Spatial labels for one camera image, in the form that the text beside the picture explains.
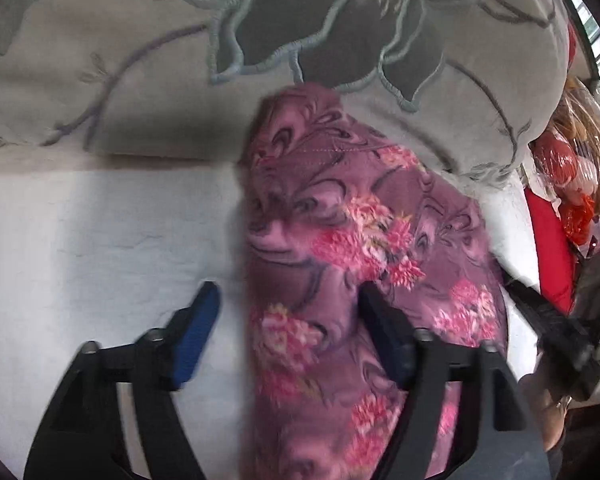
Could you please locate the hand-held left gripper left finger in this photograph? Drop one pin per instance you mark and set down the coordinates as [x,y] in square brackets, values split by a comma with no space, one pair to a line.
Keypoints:
[197,330]

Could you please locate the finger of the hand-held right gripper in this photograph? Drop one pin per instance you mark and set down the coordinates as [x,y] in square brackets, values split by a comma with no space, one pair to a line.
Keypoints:
[535,307]

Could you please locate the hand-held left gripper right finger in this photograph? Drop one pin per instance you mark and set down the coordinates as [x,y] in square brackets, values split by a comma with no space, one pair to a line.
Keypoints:
[380,335]

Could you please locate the purple floral garment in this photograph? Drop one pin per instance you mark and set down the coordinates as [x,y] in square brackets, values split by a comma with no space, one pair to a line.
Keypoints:
[330,210]

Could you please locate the person's right forearm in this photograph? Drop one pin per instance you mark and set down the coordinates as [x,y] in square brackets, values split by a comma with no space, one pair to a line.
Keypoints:
[547,410]

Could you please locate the red cushion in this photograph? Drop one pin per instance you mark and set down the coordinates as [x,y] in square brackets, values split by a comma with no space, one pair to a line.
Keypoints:
[547,245]

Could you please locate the white bed sheet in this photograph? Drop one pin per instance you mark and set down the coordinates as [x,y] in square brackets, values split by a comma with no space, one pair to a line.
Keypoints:
[105,240]

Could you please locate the plastic-wrapped orange items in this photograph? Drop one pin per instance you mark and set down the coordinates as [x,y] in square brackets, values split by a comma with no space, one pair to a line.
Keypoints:
[565,160]

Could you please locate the grey embroidered flower pillow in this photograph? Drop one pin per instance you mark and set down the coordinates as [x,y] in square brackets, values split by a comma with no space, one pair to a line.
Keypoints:
[130,85]

